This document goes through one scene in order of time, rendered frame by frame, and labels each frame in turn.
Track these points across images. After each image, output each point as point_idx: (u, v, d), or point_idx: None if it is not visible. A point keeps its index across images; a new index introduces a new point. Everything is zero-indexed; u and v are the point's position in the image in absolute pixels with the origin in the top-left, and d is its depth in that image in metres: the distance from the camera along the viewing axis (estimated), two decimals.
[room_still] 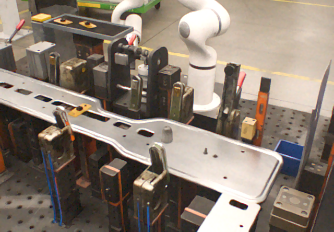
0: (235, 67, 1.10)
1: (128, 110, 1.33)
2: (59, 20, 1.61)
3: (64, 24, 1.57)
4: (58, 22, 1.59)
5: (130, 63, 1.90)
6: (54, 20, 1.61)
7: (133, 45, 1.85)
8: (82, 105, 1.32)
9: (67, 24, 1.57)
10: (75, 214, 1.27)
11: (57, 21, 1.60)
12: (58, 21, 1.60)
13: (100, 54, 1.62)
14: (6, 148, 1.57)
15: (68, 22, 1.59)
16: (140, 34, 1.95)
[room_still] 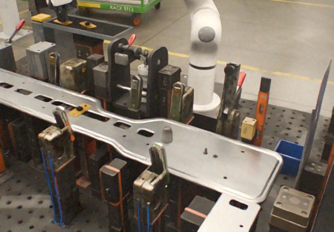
0: (235, 67, 1.10)
1: (128, 110, 1.33)
2: None
3: (64, 24, 1.57)
4: (58, 22, 1.59)
5: (62, 9, 1.59)
6: (54, 20, 1.61)
7: (57, 6, 1.54)
8: (82, 105, 1.32)
9: (67, 24, 1.57)
10: (75, 214, 1.27)
11: (57, 21, 1.60)
12: (58, 21, 1.60)
13: (100, 54, 1.62)
14: (6, 148, 1.57)
15: (68, 23, 1.59)
16: None
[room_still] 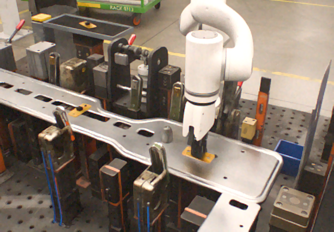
0: None
1: (128, 110, 1.33)
2: (190, 152, 1.05)
3: (205, 162, 1.01)
4: (192, 157, 1.03)
5: None
6: (182, 152, 1.05)
7: None
8: (82, 105, 1.32)
9: (210, 161, 1.01)
10: (75, 214, 1.27)
11: (189, 153, 1.04)
12: (191, 154, 1.04)
13: (100, 54, 1.62)
14: (6, 148, 1.57)
15: (210, 157, 1.03)
16: (215, 94, 0.91)
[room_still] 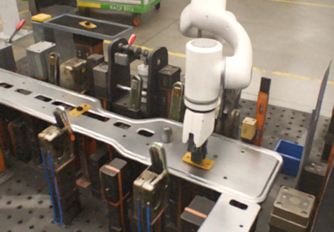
0: None
1: (128, 110, 1.33)
2: (190, 158, 1.06)
3: (205, 167, 1.02)
4: (191, 163, 1.04)
5: None
6: (182, 158, 1.06)
7: None
8: (82, 105, 1.32)
9: (209, 167, 1.02)
10: (75, 214, 1.27)
11: (189, 160, 1.05)
12: (191, 160, 1.05)
13: (100, 54, 1.62)
14: (6, 148, 1.57)
15: (209, 163, 1.04)
16: (214, 101, 0.92)
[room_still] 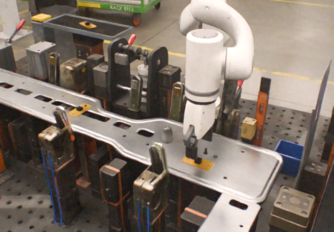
0: None
1: (128, 110, 1.33)
2: (190, 160, 1.06)
3: (205, 169, 1.03)
4: (192, 164, 1.04)
5: None
6: (182, 160, 1.06)
7: (197, 137, 0.96)
8: (82, 105, 1.32)
9: (210, 169, 1.03)
10: (75, 214, 1.27)
11: (189, 161, 1.05)
12: (191, 162, 1.05)
13: (100, 54, 1.62)
14: (6, 148, 1.57)
15: (209, 165, 1.04)
16: (215, 93, 0.91)
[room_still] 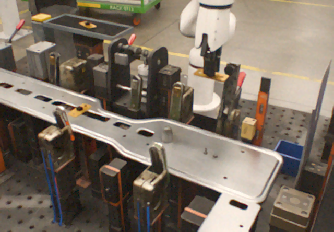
0: (235, 67, 1.10)
1: (128, 110, 1.33)
2: (202, 73, 0.97)
3: (219, 80, 0.94)
4: (204, 76, 0.95)
5: (210, 53, 0.95)
6: (193, 73, 0.97)
7: (213, 50, 0.90)
8: (82, 105, 1.32)
9: (224, 80, 0.94)
10: (75, 214, 1.27)
11: (201, 74, 0.96)
12: (203, 74, 0.96)
13: (100, 54, 1.62)
14: (6, 148, 1.57)
15: (223, 77, 0.95)
16: None
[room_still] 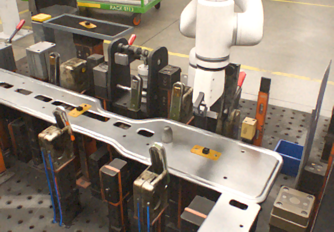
0: (235, 67, 1.10)
1: (128, 110, 1.33)
2: (198, 150, 1.10)
3: (213, 159, 1.06)
4: (200, 154, 1.08)
5: None
6: (190, 150, 1.10)
7: (206, 104, 0.96)
8: (82, 105, 1.32)
9: (217, 159, 1.06)
10: (75, 214, 1.27)
11: (197, 151, 1.09)
12: (199, 152, 1.09)
13: (100, 54, 1.62)
14: (6, 148, 1.57)
15: (216, 155, 1.08)
16: (225, 59, 0.91)
